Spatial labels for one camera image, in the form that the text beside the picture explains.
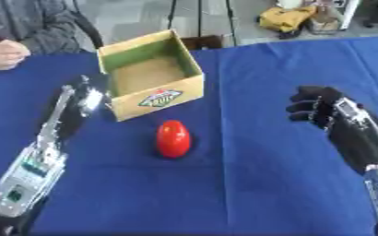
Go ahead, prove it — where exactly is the red oval toy fruit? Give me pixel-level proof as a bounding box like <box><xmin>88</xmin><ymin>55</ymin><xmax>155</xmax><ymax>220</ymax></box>
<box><xmin>153</xmin><ymin>119</ymin><xmax>193</xmax><ymax>159</ymax></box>

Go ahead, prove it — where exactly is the person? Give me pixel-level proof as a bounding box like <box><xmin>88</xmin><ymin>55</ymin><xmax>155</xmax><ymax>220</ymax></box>
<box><xmin>0</xmin><ymin>0</ymin><xmax>86</xmax><ymax>72</ymax></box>

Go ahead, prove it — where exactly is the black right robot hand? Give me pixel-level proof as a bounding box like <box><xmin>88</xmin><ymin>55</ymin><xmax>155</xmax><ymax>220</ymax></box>
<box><xmin>284</xmin><ymin>85</ymin><xmax>378</xmax><ymax>175</ymax></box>

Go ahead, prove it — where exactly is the tan cardboard box green inside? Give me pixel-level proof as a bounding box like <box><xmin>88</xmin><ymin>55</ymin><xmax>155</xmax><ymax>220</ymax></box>
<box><xmin>95</xmin><ymin>29</ymin><xmax>207</xmax><ymax>123</ymax></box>

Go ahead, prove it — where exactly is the black tripod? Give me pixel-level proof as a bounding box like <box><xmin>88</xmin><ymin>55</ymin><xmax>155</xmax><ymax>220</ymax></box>
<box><xmin>164</xmin><ymin>0</ymin><xmax>241</xmax><ymax>48</ymax></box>

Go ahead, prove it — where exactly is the person's hand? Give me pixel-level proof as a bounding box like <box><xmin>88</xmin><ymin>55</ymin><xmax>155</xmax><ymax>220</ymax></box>
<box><xmin>0</xmin><ymin>39</ymin><xmax>33</xmax><ymax>72</ymax></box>

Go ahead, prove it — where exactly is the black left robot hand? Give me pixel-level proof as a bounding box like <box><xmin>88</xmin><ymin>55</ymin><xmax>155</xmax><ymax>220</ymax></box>
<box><xmin>35</xmin><ymin>74</ymin><xmax>112</xmax><ymax>148</ymax></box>

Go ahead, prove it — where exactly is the yellow bag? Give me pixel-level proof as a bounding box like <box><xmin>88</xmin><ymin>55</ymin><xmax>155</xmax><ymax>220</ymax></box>
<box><xmin>256</xmin><ymin>6</ymin><xmax>318</xmax><ymax>34</ymax></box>

